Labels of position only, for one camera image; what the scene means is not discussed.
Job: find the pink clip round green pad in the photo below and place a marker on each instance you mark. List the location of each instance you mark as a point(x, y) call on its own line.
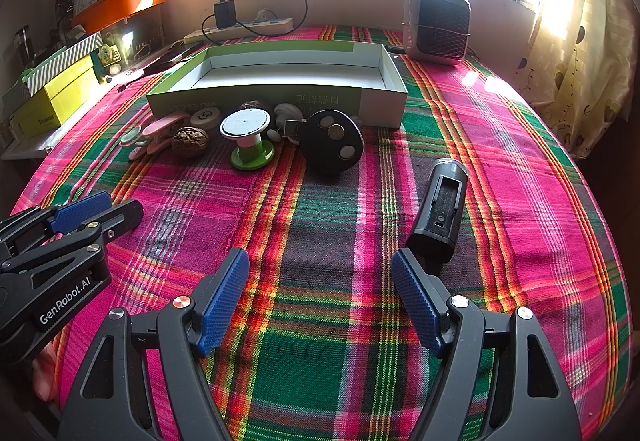
point(162, 126)

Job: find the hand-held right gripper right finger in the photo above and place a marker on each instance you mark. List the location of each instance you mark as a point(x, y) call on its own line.
point(415, 301)

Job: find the shallow green white cardboard box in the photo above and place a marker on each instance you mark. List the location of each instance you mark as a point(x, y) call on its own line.
point(300, 66)

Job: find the yellow box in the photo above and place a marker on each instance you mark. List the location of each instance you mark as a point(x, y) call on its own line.
point(55, 96)

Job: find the pink green plaid blanket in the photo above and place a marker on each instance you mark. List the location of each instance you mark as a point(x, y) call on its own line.
point(325, 221)

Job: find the black heater plug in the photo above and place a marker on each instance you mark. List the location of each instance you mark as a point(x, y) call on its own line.
point(395, 49)

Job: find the pink clip square green pad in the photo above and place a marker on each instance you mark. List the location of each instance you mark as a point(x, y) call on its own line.
point(155, 147)

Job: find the orange tray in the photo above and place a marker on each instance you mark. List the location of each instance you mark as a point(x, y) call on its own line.
point(115, 6)

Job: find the black rectangular charger case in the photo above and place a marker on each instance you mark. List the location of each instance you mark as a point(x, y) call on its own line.
point(440, 206)

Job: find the grey heater black mesh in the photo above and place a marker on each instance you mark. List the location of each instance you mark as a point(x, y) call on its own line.
point(440, 26)

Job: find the white round container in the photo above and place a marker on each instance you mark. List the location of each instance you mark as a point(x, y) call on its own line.
point(206, 116)

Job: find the green white striped box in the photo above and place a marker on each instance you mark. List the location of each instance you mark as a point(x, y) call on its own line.
point(60, 61)

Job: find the black phone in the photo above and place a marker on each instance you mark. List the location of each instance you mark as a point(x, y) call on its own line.
point(170, 58)

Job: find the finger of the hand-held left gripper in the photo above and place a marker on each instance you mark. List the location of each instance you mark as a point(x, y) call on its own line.
point(80, 211)
point(120, 216)

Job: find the cream dotted curtain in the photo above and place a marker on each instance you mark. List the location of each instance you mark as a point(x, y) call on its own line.
point(585, 46)

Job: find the green spool white top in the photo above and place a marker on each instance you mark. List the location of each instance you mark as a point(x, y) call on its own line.
point(246, 125)

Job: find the black charger adapter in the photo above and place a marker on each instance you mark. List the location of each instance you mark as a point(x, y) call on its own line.
point(224, 13)

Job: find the cream power strip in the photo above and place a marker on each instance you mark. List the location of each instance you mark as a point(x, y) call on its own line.
point(260, 27)

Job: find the black round disc silver buttons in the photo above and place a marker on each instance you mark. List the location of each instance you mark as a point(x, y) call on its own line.
point(330, 141)

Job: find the white plug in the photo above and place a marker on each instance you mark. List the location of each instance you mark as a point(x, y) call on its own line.
point(263, 16)

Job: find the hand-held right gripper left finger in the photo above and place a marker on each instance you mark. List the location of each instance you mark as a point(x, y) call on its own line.
point(225, 306)

